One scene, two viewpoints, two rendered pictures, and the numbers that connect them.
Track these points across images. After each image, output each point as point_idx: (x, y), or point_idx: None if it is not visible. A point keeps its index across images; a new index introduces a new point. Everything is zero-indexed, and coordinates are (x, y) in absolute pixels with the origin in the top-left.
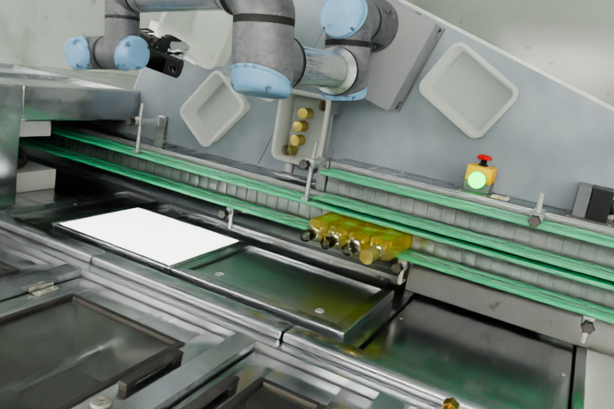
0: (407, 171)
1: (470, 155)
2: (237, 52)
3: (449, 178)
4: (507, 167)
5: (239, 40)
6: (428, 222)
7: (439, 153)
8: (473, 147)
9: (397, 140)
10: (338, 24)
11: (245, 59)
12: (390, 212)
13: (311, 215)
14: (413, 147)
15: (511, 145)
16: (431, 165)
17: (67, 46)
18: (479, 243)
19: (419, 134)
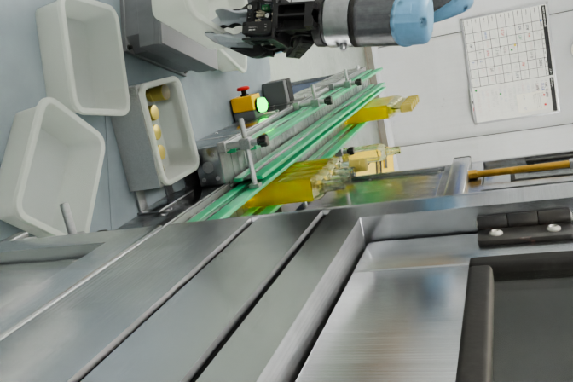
0: (207, 134)
1: (225, 95)
2: None
3: (225, 123)
4: (240, 93)
5: None
6: (282, 148)
7: (215, 103)
8: (224, 87)
9: (193, 107)
10: None
11: None
12: (270, 158)
13: (231, 216)
14: (202, 107)
15: (234, 74)
16: (215, 118)
17: (428, 6)
18: (315, 137)
19: (200, 92)
